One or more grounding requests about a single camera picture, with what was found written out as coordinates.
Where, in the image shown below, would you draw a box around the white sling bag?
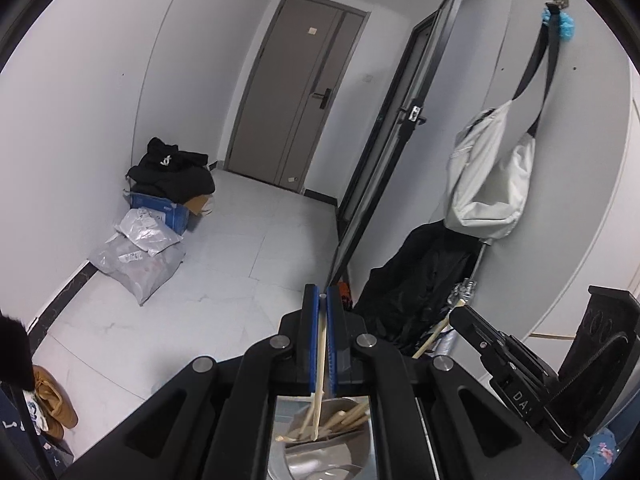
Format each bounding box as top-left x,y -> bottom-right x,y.
444,2 -> 563,243

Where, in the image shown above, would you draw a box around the black hanging jacket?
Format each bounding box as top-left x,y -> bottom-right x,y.
354,221 -> 480,356

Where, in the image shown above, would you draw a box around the wooden chopstick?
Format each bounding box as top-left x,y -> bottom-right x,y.
319,402 -> 369,438
311,292 -> 328,441
412,299 -> 468,360
274,406 -> 316,443

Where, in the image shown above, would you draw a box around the white utensil holder cup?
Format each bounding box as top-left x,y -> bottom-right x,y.
267,396 -> 378,479

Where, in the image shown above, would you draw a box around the black clothes pile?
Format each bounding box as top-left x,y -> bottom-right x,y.
126,138 -> 215,204

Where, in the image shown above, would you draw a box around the grey plastic parcel bags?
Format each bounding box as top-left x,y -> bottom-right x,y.
89,208 -> 186,306

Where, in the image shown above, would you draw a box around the black framed glass door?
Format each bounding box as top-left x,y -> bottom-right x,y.
326,0 -> 463,286

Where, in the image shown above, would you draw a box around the grey entrance door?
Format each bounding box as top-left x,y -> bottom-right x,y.
226,0 -> 367,192

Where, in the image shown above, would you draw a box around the blue cardboard box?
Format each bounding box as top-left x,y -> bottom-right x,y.
126,192 -> 190,235

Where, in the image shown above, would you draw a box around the brown shoes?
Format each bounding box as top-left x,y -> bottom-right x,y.
32,365 -> 78,440

